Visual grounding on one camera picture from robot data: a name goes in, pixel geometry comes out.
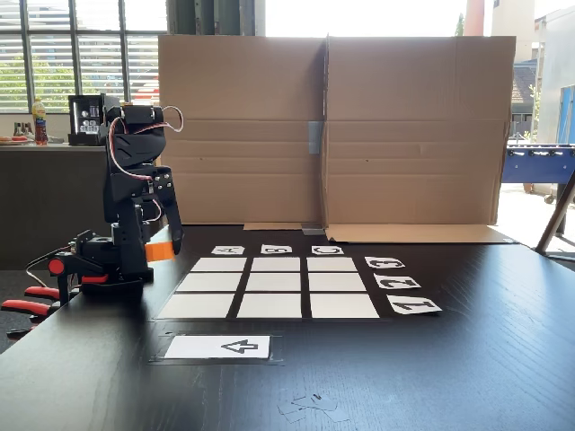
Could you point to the round orange token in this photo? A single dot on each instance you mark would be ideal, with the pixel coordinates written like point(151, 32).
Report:
point(159, 252)

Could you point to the white nine-square grid sheet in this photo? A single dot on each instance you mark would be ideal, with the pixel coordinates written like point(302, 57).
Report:
point(273, 287)

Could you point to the black glass-front appliance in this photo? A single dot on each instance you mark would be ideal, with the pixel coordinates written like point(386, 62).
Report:
point(85, 119)

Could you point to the black orange base clamp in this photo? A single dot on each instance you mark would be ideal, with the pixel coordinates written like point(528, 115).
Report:
point(94, 279)

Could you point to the yellow capped drink bottle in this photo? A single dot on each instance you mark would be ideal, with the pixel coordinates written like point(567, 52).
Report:
point(39, 121)

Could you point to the paper sheet letter B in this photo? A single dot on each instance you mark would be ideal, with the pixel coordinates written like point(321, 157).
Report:
point(276, 249)

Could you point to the dark counter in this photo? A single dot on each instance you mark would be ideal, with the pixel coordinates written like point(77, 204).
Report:
point(27, 188)

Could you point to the large brown cardboard screen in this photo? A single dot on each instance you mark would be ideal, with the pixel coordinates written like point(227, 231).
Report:
point(242, 112)

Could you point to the white arrow paper sheet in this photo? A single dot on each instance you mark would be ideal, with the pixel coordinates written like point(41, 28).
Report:
point(215, 347)

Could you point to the grey tape at cardboard foot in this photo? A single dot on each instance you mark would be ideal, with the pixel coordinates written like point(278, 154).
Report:
point(313, 231)

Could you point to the paper sheet letter C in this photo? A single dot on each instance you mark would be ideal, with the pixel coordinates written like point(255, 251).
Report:
point(328, 250)

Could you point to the grey tape strip on cardboard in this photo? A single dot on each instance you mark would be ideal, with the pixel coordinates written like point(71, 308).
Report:
point(315, 137)

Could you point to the paper sheet number 3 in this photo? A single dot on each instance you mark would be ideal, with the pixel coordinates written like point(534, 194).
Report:
point(384, 263)

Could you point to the paper sheet number 2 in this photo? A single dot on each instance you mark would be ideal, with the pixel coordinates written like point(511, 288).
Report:
point(397, 282)

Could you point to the blue foosball table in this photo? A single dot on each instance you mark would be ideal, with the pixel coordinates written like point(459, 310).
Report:
point(536, 168)

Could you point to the metal slanted table leg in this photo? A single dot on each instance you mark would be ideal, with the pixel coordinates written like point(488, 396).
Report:
point(554, 220)

